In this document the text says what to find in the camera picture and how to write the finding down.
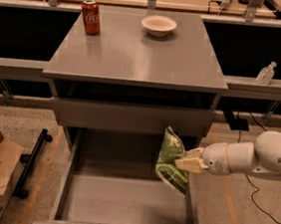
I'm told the black floor cable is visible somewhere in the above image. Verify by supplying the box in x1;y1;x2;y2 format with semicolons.
227;111;281;224

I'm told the open grey middle drawer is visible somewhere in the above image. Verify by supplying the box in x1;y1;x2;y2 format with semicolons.
34;128;199;224

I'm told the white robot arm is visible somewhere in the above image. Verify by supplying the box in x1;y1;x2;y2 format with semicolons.
175;130;281;180

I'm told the closed grey top drawer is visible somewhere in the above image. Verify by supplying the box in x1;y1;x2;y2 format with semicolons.
51;97;213;137

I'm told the green jalapeno chip bag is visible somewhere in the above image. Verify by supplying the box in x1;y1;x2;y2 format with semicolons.
155;127;189;196

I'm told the red Coca-Cola can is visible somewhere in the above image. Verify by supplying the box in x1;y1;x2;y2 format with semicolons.
82;0;101;35

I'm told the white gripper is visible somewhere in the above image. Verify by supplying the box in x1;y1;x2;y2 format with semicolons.
175;142;230;175

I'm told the clear sanitizer pump bottle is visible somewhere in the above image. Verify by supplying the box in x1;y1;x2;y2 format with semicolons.
256;61;277;86

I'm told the black wheeled stand leg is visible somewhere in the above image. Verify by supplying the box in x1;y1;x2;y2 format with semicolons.
13;128;53;199

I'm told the grey drawer cabinet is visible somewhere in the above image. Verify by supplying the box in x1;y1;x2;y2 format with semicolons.
44;6;227;147

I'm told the white paper bowl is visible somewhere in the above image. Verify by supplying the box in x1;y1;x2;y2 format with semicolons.
140;15;176;37

